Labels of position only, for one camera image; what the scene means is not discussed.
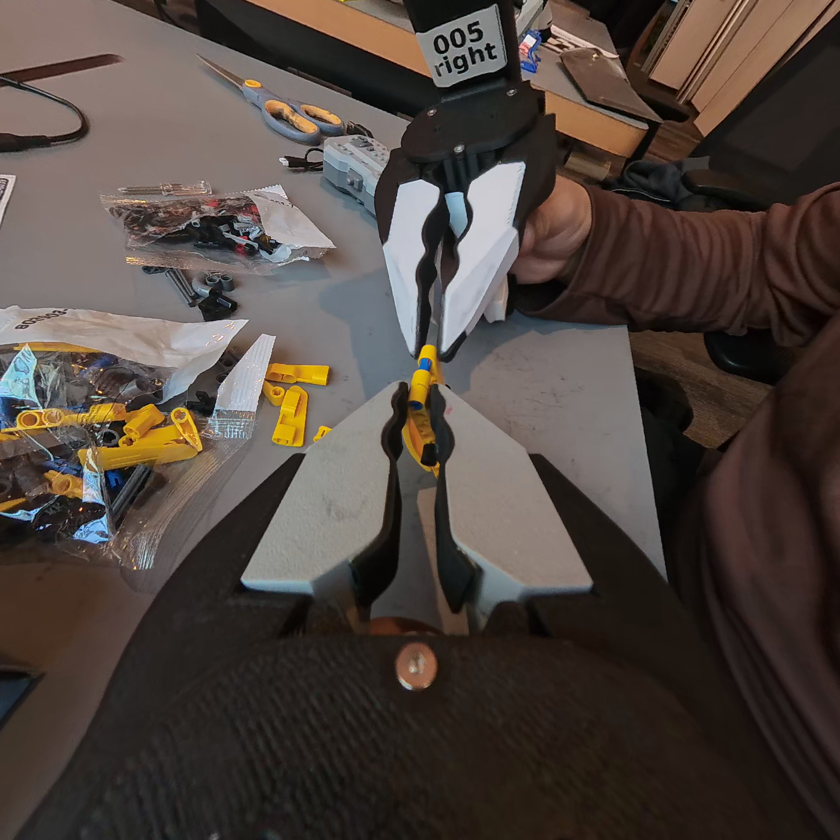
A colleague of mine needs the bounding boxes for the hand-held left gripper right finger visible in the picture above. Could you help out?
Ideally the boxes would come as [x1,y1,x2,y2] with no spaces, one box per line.
[428,384,594,618]

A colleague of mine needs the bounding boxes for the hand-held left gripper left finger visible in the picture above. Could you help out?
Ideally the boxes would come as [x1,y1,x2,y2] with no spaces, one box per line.
[243,384,405,611]

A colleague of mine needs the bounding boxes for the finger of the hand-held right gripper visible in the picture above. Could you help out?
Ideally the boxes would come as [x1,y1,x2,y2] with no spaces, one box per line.
[384,179,447,355]
[440,162,529,362]

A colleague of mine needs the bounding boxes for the yellow curved panel blue pins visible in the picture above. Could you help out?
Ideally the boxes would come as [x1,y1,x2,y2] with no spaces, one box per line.
[401,394,442,475]

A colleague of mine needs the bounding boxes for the grey desk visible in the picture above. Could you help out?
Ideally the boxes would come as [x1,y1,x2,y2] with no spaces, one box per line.
[0,0,668,840]

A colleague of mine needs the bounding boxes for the person's right hand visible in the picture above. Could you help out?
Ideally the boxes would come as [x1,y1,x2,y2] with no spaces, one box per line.
[507,175,594,283]

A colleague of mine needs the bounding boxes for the grey electronic control box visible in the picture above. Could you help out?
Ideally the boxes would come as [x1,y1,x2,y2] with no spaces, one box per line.
[322,134,393,216]

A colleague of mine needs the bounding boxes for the yellow L-shaped piece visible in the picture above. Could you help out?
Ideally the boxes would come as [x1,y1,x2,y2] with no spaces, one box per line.
[271,385,311,448]

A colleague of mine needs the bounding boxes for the light wooden table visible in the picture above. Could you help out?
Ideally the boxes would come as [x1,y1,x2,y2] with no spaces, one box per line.
[243,0,651,158]

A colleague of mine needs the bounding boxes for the yellow angled beam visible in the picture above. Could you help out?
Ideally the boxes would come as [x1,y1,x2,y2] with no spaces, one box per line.
[263,363,332,389]

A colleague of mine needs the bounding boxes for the grey yellow hand tool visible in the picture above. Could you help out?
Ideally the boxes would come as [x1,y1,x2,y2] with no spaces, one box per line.
[197,53,350,145]

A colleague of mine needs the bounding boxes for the plastic bag of black parts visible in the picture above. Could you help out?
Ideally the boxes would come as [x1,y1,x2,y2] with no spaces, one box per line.
[101,183,337,278]

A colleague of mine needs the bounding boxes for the loose black connector parts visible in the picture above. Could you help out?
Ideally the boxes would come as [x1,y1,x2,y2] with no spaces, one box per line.
[141,266,241,324]

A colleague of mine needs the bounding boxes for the plastic bag of yellow parts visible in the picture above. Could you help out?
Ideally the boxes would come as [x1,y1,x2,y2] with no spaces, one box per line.
[0,305,278,568]

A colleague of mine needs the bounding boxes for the black mesh chair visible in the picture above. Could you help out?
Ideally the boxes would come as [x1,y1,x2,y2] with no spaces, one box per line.
[650,20,840,211]

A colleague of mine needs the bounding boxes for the blue kit box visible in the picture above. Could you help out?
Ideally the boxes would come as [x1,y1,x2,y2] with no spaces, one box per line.
[0,663,42,731]

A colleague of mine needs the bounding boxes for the black cable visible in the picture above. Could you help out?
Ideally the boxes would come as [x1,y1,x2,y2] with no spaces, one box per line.
[0,73,91,153]

